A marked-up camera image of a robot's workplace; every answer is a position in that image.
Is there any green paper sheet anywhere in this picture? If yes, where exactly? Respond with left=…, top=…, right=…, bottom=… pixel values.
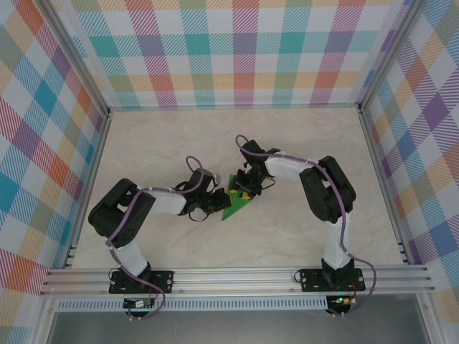
left=220, top=173, right=258, bottom=221

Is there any grey metal panel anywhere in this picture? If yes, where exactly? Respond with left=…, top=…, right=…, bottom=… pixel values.
left=46, top=310, right=431, bottom=344

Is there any circuit board with label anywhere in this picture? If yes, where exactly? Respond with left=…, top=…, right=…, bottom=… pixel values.
left=123, top=297, right=156, bottom=310

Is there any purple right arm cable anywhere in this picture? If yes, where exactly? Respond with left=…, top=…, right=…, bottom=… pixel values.
left=235, top=134, right=379, bottom=318

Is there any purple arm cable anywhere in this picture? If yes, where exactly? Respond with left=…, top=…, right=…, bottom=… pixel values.
left=105, top=156, right=205, bottom=321
left=235, top=134, right=379, bottom=318

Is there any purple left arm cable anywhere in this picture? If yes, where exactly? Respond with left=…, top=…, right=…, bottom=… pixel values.
left=105, top=156, right=205, bottom=321

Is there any aluminium table end rail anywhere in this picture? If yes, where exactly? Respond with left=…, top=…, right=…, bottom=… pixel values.
left=107, top=102, right=363, bottom=113

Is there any wide aluminium mounting rail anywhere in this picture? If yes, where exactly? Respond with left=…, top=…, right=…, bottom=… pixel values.
left=39, top=264, right=433, bottom=297

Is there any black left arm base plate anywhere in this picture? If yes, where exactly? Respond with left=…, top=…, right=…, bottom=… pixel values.
left=108, top=270, right=175, bottom=295

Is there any slotted grey cable duct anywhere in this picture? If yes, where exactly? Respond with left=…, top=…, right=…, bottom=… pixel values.
left=56, top=296, right=329, bottom=312

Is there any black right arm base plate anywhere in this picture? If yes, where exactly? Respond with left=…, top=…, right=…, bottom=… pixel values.
left=299, top=267, right=366, bottom=293

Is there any aluminium table side rail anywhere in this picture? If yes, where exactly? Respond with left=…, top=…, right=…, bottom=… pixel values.
left=62, top=110, right=113, bottom=269
left=357, top=107, right=413, bottom=266

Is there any aluminium frame post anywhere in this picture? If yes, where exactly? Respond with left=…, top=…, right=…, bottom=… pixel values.
left=39, top=0, right=112, bottom=119
left=356, top=0, right=427, bottom=115

